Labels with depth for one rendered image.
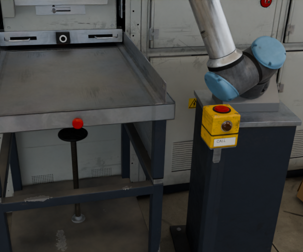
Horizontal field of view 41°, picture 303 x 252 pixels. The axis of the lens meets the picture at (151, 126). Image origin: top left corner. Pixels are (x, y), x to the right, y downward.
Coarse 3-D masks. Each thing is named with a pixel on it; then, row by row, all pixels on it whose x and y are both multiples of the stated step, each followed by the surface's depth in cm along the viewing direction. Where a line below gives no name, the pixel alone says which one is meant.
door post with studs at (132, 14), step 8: (128, 0) 177; (136, 0) 177; (128, 8) 178; (136, 8) 179; (128, 16) 180; (136, 16) 180; (128, 24) 182; (136, 24) 182; (128, 32) 183; (136, 32) 184; (136, 40) 185; (136, 160) 214; (136, 168) 216; (136, 176) 218
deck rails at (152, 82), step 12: (120, 48) 182; (132, 48) 168; (0, 60) 161; (132, 60) 166; (144, 60) 148; (0, 72) 148; (144, 72) 150; (156, 72) 133; (144, 84) 140; (156, 84) 134; (156, 96) 131
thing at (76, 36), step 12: (0, 36) 173; (12, 36) 174; (24, 36) 176; (36, 36) 177; (48, 36) 178; (72, 36) 180; (84, 36) 182; (96, 36) 183; (108, 36) 185; (120, 36) 186
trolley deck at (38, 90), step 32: (32, 64) 159; (64, 64) 160; (96, 64) 161; (128, 64) 162; (0, 96) 128; (32, 96) 129; (64, 96) 129; (96, 96) 130; (128, 96) 131; (0, 128) 117; (32, 128) 119
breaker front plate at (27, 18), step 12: (108, 0) 179; (24, 12) 172; (36, 12) 173; (48, 12) 175; (60, 12) 176; (72, 12) 177; (84, 12) 178; (96, 12) 180; (108, 12) 181; (12, 24) 173; (24, 24) 174; (36, 24) 176; (48, 24) 177; (60, 24) 178; (72, 24) 179; (84, 24) 181; (96, 24) 182; (108, 24) 183
